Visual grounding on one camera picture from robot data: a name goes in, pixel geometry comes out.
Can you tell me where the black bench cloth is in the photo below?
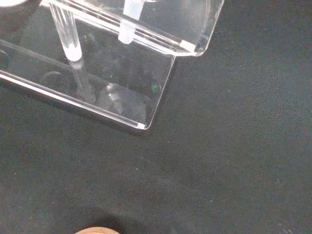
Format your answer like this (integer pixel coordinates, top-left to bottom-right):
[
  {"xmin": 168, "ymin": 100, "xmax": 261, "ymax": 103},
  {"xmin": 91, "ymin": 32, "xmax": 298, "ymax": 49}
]
[{"xmin": 0, "ymin": 0, "xmax": 312, "ymax": 234}]

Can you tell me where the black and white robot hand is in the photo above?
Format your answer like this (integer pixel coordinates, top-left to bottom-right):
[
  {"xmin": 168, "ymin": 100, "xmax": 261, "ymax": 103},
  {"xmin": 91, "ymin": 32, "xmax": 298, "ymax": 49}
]
[{"xmin": 0, "ymin": 0, "xmax": 26, "ymax": 7}]

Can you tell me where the clear acrylic funnel stand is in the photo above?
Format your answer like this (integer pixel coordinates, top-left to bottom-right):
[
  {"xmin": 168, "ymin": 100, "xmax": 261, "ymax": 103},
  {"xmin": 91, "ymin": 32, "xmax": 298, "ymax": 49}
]
[{"xmin": 0, "ymin": 0, "xmax": 225, "ymax": 135}]

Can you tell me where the brown cork ring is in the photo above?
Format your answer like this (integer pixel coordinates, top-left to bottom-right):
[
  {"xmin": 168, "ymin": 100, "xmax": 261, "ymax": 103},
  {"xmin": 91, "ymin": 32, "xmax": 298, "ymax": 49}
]
[{"xmin": 74, "ymin": 226, "xmax": 118, "ymax": 234}]

